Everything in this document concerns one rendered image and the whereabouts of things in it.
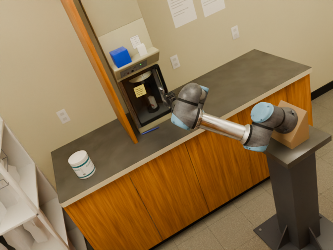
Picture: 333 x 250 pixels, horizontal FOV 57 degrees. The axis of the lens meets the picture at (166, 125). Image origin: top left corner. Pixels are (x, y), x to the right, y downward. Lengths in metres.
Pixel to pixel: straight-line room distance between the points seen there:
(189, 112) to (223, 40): 1.44
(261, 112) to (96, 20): 1.11
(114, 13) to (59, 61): 0.66
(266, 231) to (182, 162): 0.87
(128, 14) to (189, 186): 1.31
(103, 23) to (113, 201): 1.19
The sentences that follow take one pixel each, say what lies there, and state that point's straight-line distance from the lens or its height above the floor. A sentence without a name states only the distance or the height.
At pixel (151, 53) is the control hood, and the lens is 2.03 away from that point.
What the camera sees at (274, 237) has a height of 0.02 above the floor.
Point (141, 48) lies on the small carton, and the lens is 2.03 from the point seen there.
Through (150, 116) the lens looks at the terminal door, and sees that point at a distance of 2.28.
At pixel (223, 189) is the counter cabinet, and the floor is 0.26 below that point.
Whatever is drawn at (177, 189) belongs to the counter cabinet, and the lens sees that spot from 2.38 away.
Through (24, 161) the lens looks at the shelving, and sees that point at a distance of 2.76.
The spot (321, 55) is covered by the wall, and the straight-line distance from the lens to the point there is 3.79.
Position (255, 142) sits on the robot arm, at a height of 1.10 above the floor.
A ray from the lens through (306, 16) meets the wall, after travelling 3.49.
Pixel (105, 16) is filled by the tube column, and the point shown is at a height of 1.80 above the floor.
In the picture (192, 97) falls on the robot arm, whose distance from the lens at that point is 1.58.
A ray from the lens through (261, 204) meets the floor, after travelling 2.81.
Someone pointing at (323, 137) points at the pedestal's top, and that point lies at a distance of 1.91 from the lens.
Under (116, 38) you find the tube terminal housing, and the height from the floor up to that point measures 1.66.
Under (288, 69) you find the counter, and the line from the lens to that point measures 2.62.
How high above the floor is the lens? 2.16
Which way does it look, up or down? 32 degrees down
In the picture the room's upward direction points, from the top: 21 degrees counter-clockwise
